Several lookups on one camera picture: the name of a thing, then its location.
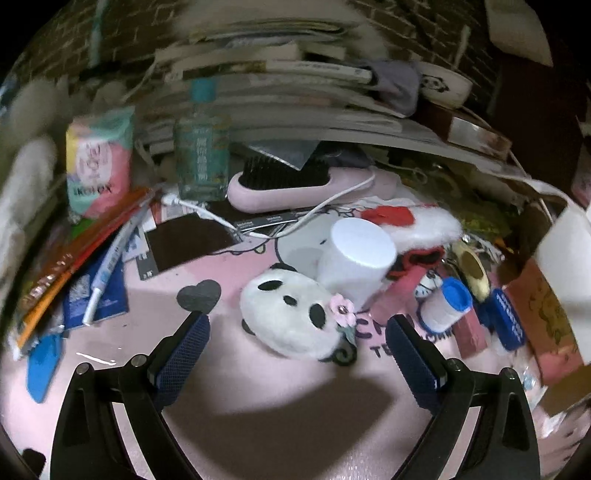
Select pink rectangular box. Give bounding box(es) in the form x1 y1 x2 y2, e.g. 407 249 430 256
452 308 488 359

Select blue ultra case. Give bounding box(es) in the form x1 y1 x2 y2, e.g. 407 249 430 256
477 288 527 351

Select panda plush pouch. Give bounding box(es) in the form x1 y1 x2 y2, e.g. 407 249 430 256
239 263 358 366

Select white cylinder cup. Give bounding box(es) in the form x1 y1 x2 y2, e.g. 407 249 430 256
317 218 398 312

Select blue cap white jar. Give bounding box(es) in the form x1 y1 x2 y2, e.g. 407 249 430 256
418 277 473 334

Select pink printed desk mat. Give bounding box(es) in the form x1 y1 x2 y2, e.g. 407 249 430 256
1 206 431 479

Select long pink bar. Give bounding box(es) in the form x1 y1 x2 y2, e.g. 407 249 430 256
370 266 427 326

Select white pen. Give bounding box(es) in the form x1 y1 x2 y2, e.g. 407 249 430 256
82 203 149 326

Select black phone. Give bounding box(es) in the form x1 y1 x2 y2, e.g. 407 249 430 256
137 214 238 280

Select yellow plush dog toy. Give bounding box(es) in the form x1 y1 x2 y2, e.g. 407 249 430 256
452 241 491 302

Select blue flat card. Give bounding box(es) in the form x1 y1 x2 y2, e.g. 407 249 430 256
26 334 63 403

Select red white fluffy hat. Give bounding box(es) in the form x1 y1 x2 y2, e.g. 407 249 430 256
361 205 463 280

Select white storage box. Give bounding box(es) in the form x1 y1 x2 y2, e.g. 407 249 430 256
506 179 590 386

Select pink hair brush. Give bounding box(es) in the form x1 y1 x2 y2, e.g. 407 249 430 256
228 156 401 214

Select green tall water bottle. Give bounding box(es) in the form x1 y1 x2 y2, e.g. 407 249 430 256
173 78 230 202

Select colourful tissue pack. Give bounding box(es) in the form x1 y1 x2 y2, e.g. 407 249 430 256
66 106 134 219

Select white panda bowl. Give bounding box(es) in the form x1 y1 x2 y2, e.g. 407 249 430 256
417 62 473 109

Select purple cloth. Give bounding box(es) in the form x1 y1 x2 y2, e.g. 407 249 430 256
360 60 422 117

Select stack of books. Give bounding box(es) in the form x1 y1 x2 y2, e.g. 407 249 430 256
135 12 520 176

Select white charging cable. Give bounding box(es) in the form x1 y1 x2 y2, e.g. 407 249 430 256
160 170 378 241

